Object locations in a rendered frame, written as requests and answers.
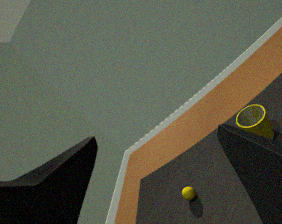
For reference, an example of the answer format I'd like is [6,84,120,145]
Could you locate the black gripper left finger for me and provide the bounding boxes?
[0,136,98,224]

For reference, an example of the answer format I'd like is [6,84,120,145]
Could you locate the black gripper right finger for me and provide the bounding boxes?
[217,124,282,224]

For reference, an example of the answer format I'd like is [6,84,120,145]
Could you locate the yellow ball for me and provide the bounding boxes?
[182,186,196,200]

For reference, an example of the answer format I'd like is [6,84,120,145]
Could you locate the yellow open cylinder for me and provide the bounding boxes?
[237,105,274,140]

